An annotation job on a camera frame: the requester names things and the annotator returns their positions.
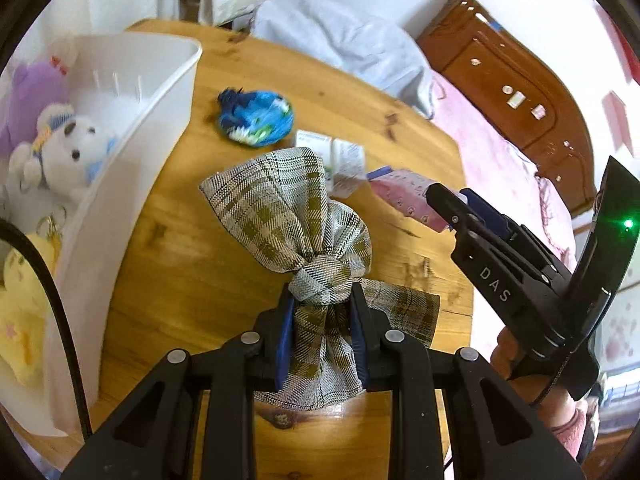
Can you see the brown wooden headboard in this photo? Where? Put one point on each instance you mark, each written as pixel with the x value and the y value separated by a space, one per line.
pixel 517 93

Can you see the white storage bin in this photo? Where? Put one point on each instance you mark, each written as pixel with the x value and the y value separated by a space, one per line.
pixel 139 87

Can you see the pink small box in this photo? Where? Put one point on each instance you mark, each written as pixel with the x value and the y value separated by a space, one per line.
pixel 405 191

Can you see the white text medicine box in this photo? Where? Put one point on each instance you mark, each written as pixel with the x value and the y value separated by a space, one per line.
pixel 347 168

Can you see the yellow chick plush toy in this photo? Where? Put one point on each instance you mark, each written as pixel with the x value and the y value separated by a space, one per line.
pixel 24 310

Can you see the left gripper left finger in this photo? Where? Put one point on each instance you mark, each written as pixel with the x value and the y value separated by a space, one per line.
pixel 277 329

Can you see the purple plush toy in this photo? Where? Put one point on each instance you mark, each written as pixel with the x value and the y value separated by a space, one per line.
pixel 34 87

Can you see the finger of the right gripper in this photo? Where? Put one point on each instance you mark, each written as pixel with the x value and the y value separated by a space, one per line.
pixel 458 209
pixel 494 220

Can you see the pink bed blanket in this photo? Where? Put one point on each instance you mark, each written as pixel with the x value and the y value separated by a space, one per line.
pixel 501 174

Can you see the plaid fabric bow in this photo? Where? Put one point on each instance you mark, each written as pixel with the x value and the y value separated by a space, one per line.
pixel 276 206

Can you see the white blue seal plush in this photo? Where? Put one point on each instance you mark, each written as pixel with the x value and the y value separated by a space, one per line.
pixel 66 156

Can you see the grey cloth cover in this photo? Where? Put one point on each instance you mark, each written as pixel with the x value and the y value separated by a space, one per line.
pixel 369 48

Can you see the green white medicine box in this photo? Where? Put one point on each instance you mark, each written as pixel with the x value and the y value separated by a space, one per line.
pixel 317 142

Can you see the blue patterned pouch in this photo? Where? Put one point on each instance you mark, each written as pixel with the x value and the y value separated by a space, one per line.
pixel 254 118

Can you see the person's right hand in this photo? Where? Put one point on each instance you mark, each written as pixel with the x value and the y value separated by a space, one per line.
pixel 556 409

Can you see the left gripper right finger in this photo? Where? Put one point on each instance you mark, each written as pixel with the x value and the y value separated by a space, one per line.
pixel 367 327

